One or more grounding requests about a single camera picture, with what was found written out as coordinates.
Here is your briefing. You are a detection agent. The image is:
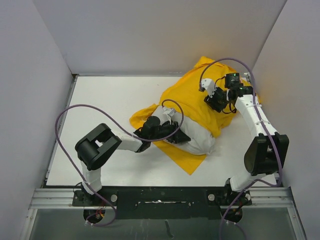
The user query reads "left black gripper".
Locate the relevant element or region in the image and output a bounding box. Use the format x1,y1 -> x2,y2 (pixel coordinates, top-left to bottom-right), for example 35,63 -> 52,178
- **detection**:
149,119 -> 190,144

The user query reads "white pillow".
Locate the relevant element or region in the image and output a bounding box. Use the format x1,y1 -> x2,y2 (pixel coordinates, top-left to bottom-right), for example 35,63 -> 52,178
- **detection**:
152,106 -> 216,156

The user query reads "yellow printed pillowcase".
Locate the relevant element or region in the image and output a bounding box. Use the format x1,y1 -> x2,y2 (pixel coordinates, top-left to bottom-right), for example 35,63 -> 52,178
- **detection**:
129,56 -> 235,175

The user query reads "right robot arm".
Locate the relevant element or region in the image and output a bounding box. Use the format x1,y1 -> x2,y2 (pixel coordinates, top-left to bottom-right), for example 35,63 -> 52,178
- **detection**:
199,73 -> 290,205

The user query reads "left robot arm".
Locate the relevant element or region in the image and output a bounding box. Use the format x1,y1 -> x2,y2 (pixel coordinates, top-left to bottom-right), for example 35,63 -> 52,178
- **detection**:
74,116 -> 191,206

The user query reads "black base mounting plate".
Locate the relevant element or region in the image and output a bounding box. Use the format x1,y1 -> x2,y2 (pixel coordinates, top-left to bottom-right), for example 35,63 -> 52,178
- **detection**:
72,185 -> 252,223

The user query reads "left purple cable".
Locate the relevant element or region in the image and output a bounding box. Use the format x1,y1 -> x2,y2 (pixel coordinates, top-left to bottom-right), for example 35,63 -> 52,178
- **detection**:
54,99 -> 185,228

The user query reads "purple cable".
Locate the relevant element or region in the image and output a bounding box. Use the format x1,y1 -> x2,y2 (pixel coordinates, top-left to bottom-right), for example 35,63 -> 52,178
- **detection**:
54,99 -> 185,228
198,57 -> 285,240

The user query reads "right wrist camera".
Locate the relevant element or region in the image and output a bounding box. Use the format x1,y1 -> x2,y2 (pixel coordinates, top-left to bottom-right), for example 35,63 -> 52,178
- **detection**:
199,78 -> 216,98

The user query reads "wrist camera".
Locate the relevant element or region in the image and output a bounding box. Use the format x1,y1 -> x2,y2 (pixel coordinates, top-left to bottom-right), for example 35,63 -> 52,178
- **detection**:
199,78 -> 216,98
161,106 -> 176,123

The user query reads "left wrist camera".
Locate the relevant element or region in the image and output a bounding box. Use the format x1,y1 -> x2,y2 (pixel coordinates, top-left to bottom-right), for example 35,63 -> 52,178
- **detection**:
161,106 -> 176,123

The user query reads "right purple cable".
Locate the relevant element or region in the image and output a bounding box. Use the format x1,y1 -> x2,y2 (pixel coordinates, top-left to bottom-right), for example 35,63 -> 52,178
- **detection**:
198,57 -> 285,240

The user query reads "aluminium frame rail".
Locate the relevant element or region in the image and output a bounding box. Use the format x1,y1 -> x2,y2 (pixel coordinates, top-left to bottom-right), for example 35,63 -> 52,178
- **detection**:
22,76 -> 306,240

